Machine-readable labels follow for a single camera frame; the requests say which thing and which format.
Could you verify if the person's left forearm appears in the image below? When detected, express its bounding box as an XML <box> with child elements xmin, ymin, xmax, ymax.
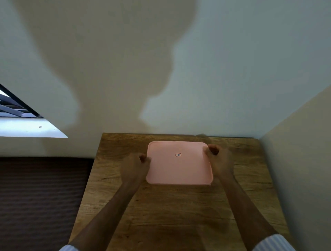
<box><xmin>59</xmin><ymin>178</ymin><xmax>143</xmax><ymax>251</ymax></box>

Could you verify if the window with metal bars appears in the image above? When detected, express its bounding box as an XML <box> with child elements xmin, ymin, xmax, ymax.
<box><xmin>0</xmin><ymin>83</ymin><xmax>68</xmax><ymax>138</ymax></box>

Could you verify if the pink plastic tray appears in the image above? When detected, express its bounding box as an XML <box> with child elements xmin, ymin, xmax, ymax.
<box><xmin>146</xmin><ymin>141</ymin><xmax>214</xmax><ymax>186</ymax></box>

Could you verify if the dark brown ribbed mattress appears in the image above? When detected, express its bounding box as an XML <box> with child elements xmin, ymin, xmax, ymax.
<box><xmin>0</xmin><ymin>157</ymin><xmax>94</xmax><ymax>251</ymax></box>

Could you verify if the person's right forearm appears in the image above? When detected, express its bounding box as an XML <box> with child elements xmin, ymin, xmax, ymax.
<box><xmin>217</xmin><ymin>172</ymin><xmax>296</xmax><ymax>251</ymax></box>

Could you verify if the person's right hand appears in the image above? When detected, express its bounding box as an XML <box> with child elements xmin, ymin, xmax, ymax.
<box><xmin>204</xmin><ymin>144</ymin><xmax>235</xmax><ymax>179</ymax></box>

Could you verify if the person's left hand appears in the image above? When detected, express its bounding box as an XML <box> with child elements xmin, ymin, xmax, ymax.
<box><xmin>120</xmin><ymin>153</ymin><xmax>152</xmax><ymax>185</ymax></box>

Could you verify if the wooden table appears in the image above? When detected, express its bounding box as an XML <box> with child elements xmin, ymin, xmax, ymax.
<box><xmin>68</xmin><ymin>133</ymin><xmax>295</xmax><ymax>251</ymax></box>

